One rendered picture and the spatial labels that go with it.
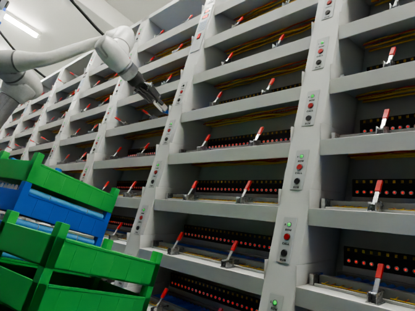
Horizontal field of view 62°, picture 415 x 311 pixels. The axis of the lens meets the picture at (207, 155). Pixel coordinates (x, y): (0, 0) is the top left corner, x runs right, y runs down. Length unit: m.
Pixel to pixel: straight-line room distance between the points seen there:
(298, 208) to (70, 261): 0.59
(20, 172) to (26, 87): 1.03
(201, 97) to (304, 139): 0.73
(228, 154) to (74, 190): 0.53
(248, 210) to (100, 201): 0.45
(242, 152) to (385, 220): 0.52
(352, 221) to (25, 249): 0.71
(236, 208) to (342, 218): 0.35
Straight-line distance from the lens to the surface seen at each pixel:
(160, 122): 1.68
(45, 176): 1.01
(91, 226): 1.11
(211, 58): 1.77
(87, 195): 1.09
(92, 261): 0.74
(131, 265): 0.82
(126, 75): 1.67
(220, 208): 1.17
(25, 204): 0.99
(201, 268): 1.16
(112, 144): 2.16
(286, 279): 0.96
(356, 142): 0.99
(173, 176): 1.51
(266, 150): 1.13
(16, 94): 2.00
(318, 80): 1.15
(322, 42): 1.24
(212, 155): 1.29
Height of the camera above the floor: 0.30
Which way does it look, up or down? 18 degrees up
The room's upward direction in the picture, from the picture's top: 15 degrees clockwise
